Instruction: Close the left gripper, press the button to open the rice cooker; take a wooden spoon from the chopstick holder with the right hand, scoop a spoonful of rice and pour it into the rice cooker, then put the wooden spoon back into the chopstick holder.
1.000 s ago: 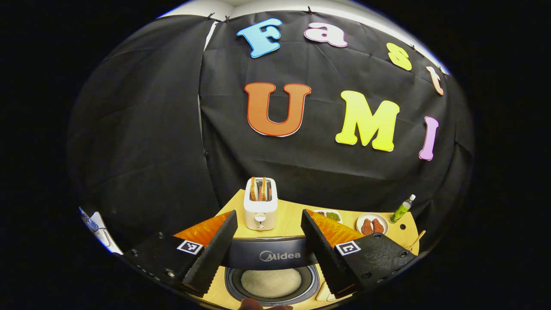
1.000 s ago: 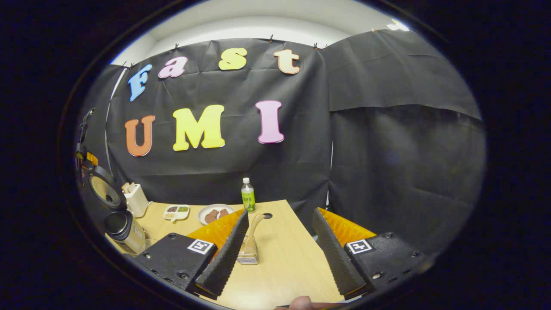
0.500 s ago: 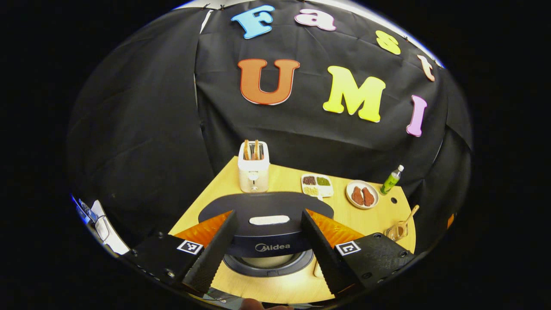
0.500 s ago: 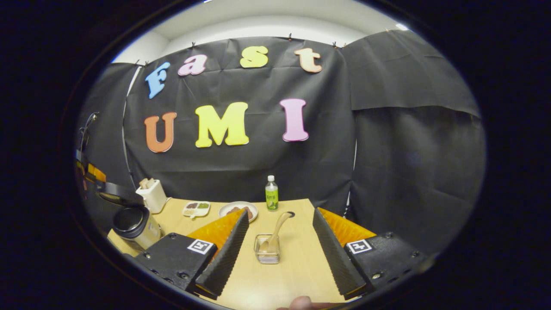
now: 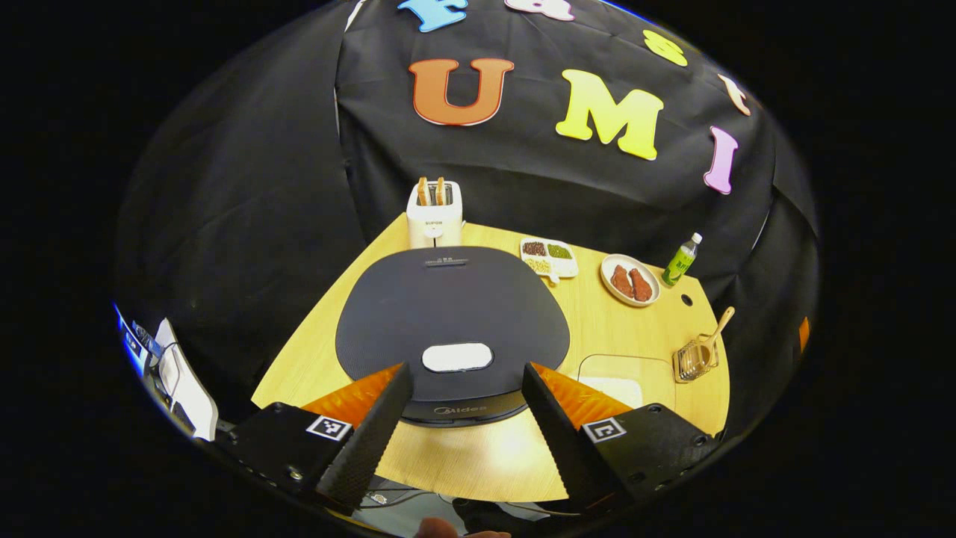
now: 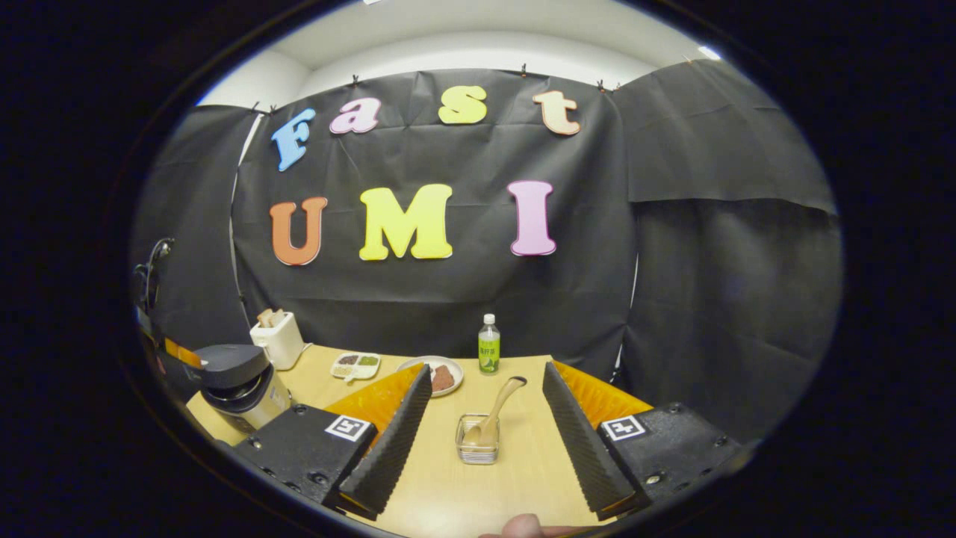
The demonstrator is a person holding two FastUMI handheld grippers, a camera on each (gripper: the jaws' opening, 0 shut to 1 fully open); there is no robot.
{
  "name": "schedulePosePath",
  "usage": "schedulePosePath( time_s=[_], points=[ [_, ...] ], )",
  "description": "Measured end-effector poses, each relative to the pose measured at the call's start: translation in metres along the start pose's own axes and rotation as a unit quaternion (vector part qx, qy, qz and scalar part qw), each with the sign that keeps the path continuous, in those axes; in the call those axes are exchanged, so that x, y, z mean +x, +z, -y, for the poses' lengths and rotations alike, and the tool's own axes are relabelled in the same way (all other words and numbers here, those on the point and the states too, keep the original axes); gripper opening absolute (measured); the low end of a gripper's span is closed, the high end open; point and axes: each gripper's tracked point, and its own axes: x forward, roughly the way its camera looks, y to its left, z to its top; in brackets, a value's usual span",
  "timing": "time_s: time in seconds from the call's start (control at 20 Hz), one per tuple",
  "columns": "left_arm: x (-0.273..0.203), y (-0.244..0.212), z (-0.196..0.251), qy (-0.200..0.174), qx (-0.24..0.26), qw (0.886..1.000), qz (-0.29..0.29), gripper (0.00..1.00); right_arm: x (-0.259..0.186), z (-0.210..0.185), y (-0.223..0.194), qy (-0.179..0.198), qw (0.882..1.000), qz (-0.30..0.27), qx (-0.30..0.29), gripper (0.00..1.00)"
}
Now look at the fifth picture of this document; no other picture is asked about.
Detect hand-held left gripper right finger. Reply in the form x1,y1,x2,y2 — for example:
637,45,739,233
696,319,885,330
521,362,721,516

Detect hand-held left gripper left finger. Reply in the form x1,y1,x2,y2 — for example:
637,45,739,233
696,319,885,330
224,362,414,516

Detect wooden spoon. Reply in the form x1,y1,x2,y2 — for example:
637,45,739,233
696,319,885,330
698,306,736,374

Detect dark grey rice cooker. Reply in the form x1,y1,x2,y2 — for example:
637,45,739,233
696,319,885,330
335,246,571,428

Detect green label drink bottle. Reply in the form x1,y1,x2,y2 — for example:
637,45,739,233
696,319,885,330
661,232,704,288

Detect white round plate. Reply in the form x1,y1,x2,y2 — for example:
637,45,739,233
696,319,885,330
600,254,662,308

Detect white sectioned bean dish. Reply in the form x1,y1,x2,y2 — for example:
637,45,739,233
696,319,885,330
520,238,580,285

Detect white side desk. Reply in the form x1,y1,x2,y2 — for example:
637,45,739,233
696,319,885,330
153,318,219,442

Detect white toaster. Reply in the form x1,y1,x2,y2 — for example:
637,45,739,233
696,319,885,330
406,179,464,250

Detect computer monitor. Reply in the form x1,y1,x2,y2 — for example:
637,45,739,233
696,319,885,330
112,303,161,374

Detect black backdrop cloth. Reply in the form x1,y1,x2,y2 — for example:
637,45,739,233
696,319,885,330
116,0,819,442

